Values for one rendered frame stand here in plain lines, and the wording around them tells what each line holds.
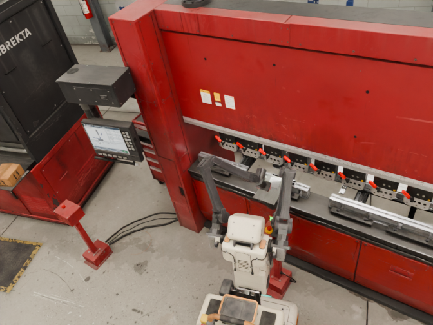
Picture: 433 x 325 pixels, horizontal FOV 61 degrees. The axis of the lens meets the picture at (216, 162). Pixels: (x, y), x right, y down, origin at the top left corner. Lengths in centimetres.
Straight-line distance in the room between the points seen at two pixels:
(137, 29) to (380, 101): 156
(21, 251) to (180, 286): 192
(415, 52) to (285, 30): 66
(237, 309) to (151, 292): 143
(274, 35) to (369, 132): 80
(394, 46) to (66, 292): 351
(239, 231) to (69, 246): 258
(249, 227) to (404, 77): 116
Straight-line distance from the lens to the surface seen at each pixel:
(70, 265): 428
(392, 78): 214
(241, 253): 232
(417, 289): 320
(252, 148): 286
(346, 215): 290
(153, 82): 276
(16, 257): 468
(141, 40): 262
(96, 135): 308
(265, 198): 285
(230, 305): 250
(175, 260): 385
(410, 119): 226
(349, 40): 208
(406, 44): 203
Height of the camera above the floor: 315
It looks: 42 degrees down
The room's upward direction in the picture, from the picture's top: 11 degrees counter-clockwise
